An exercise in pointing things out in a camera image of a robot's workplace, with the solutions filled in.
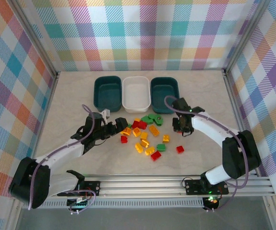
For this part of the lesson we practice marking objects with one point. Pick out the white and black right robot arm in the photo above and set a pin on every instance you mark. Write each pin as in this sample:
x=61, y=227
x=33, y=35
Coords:
x=209, y=127

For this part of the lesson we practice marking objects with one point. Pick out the dark teal plastic container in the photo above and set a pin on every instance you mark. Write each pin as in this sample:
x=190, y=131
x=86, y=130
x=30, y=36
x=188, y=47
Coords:
x=163, y=92
x=107, y=94

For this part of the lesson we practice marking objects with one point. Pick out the white plastic container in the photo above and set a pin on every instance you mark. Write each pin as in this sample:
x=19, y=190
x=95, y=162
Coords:
x=136, y=95

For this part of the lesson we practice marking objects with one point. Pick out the black controller board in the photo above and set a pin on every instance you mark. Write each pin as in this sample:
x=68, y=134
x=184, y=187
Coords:
x=80, y=203

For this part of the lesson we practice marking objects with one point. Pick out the aluminum side rail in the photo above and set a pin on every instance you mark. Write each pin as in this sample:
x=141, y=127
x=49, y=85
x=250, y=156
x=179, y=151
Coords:
x=49, y=105
x=235, y=100

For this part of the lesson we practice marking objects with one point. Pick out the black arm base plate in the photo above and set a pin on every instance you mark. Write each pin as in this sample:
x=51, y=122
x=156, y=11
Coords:
x=193, y=187
x=92, y=187

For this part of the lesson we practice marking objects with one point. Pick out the long aluminum base rail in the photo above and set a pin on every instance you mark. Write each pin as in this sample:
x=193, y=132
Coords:
x=140, y=185

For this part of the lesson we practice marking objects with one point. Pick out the aluminum frame post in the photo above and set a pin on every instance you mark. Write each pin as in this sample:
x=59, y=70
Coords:
x=245, y=36
x=35, y=36

